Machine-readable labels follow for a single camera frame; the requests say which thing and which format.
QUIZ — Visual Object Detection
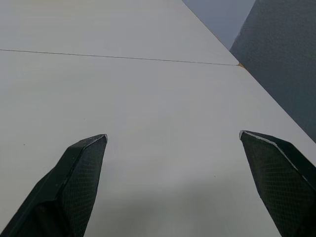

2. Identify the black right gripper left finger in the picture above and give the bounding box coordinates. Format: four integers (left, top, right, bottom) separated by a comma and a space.
0, 134, 109, 237

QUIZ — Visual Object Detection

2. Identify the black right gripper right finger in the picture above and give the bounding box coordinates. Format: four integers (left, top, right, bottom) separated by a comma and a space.
238, 130, 316, 237

